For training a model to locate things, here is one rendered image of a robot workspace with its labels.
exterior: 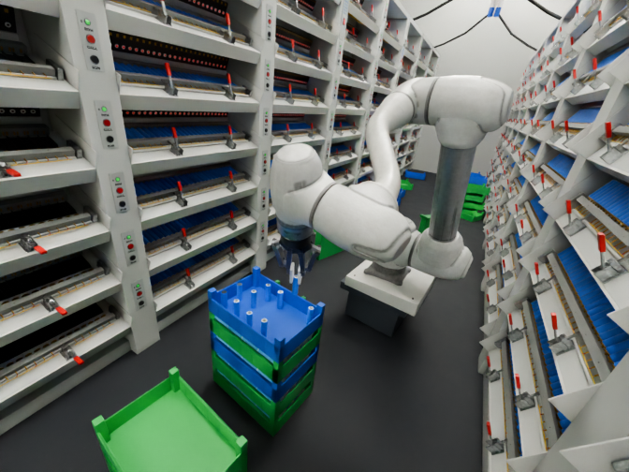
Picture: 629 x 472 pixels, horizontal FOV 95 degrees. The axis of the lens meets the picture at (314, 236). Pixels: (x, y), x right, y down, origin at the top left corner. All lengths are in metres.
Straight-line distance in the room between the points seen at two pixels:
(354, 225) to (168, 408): 0.73
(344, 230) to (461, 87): 0.57
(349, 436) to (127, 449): 0.62
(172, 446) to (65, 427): 0.43
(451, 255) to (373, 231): 0.75
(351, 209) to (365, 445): 0.81
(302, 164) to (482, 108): 0.55
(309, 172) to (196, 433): 0.71
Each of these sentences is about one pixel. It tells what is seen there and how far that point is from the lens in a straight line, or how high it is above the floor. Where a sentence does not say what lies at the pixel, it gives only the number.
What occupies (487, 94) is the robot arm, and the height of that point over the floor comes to 1.01.
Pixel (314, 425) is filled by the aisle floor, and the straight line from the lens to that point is 1.12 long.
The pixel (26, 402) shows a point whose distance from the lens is 1.31.
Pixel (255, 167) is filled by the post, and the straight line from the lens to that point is 1.48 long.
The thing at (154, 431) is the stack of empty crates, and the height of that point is 0.16.
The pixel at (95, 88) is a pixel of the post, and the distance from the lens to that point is 1.00.
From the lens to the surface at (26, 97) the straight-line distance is 0.96.
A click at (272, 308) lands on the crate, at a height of 0.32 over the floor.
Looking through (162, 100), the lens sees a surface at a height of 0.89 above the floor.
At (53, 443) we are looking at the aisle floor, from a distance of 1.25.
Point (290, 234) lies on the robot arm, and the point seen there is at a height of 0.68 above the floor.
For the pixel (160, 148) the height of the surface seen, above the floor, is 0.74.
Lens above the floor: 0.95
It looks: 26 degrees down
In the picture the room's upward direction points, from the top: 7 degrees clockwise
